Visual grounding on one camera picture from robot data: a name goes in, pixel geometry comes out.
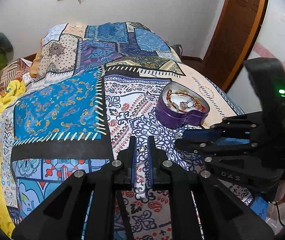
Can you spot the striped orange blanket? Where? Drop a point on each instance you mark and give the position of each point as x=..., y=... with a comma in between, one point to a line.
x=0, y=84

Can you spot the patchwork blue quilt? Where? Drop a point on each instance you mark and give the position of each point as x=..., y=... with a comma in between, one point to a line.
x=95, y=87

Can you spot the dark bag on floor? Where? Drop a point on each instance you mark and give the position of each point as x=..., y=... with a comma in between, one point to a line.
x=178, y=50

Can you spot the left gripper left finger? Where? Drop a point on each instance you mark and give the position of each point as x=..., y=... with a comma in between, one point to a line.
x=82, y=207

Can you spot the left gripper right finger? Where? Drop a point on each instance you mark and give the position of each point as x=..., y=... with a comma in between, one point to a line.
x=201, y=207

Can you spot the wooden wardrobe cabinet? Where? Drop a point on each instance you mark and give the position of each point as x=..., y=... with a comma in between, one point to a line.
x=232, y=41

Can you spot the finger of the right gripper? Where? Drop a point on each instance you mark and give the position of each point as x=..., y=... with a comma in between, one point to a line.
x=201, y=147
x=201, y=135

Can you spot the white sliding door hearts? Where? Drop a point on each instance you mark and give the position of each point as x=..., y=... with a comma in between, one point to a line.
x=272, y=50

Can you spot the purple heart tin box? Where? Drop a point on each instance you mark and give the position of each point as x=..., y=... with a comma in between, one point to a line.
x=178, y=106

